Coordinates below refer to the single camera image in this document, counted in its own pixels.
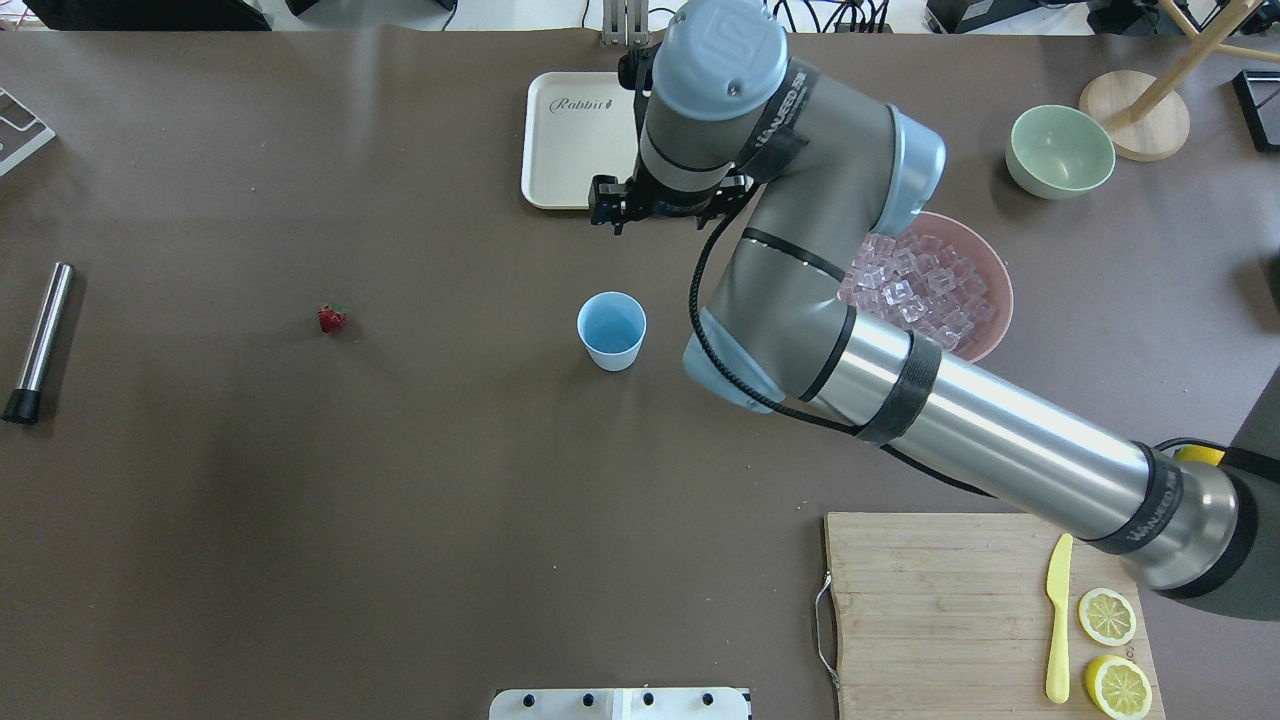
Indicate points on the aluminium frame post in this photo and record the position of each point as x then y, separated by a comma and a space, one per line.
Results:
625, 23

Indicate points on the green ceramic bowl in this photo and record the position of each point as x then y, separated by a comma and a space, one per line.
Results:
1056, 153

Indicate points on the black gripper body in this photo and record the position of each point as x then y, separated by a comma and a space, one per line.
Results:
612, 203

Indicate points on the upper lemon half slice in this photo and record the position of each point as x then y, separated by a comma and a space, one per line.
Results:
1107, 617

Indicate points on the clear ice cube pile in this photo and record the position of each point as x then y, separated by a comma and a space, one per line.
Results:
919, 282

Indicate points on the steel muddler black tip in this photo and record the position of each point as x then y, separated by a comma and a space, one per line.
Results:
24, 403

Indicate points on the far yellow lemon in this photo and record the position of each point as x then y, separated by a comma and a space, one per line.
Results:
1199, 453

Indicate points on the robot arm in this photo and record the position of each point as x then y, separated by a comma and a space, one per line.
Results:
733, 119

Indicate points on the lemon half slice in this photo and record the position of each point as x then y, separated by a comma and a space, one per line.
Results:
1107, 617
1118, 687

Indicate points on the wooden cutting board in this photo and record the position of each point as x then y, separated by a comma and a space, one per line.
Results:
943, 615

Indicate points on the light blue plastic cup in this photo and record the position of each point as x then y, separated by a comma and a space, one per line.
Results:
612, 327

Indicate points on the cream rabbit serving tray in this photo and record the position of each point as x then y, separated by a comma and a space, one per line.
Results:
578, 125

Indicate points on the yellow plastic knife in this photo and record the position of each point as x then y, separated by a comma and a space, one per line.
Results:
1057, 590

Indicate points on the lower lemon half slice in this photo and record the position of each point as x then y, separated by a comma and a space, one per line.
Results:
1118, 687

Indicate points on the pink bowl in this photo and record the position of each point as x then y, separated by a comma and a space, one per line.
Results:
989, 265

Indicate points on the black metal tray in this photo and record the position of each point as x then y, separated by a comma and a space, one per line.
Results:
1257, 93

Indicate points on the red strawberry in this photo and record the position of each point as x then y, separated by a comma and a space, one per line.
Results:
331, 317

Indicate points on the wooden cup stand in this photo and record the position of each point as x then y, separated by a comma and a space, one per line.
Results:
1143, 115

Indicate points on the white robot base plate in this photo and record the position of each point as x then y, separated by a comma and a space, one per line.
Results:
717, 702

